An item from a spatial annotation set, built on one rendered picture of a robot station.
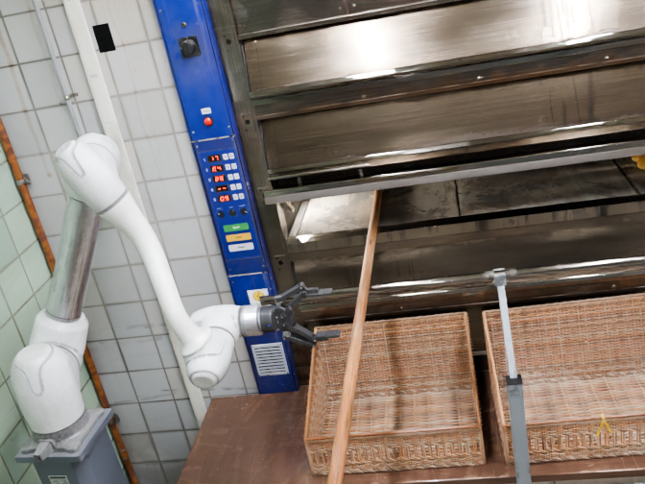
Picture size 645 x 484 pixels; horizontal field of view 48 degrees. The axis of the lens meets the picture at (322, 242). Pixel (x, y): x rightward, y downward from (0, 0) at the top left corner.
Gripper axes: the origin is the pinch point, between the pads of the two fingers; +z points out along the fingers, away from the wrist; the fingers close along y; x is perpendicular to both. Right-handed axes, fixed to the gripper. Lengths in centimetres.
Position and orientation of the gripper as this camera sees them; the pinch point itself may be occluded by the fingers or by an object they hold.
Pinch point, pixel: (332, 313)
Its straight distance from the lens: 203.1
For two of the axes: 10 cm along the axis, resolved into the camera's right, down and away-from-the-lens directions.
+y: 1.8, 9.0, 4.0
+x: -1.3, 4.3, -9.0
